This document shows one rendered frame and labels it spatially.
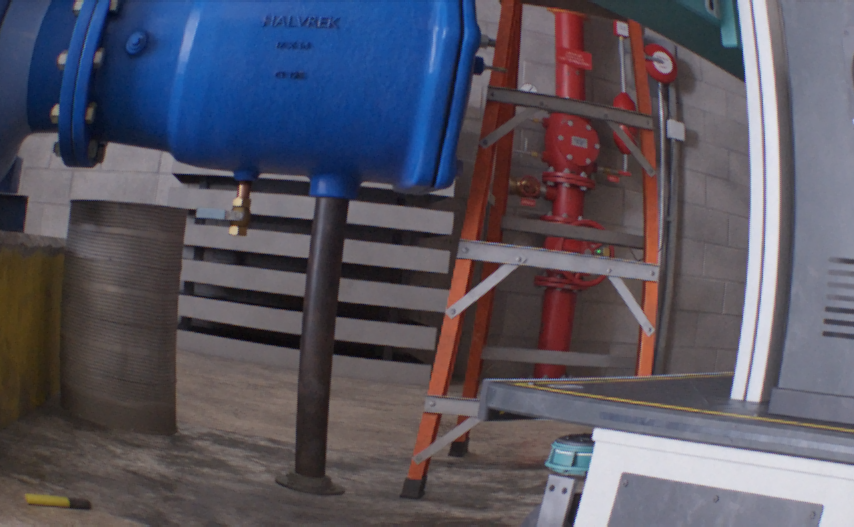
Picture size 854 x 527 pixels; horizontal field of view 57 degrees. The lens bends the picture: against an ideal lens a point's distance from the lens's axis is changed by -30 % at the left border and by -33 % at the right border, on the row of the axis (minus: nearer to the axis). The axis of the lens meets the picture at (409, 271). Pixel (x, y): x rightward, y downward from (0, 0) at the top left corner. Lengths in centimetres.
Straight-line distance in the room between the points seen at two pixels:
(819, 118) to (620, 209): 456
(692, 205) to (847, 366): 481
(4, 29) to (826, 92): 160
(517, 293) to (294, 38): 369
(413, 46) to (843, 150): 104
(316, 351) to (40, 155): 369
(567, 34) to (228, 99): 365
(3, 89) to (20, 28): 14
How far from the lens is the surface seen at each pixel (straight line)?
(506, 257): 206
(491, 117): 214
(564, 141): 503
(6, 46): 191
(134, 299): 218
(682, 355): 566
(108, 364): 219
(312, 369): 194
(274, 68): 174
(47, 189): 537
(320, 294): 193
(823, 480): 84
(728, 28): 121
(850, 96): 94
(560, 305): 508
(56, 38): 191
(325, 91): 176
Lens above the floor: 42
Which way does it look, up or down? level
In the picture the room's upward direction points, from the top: 6 degrees clockwise
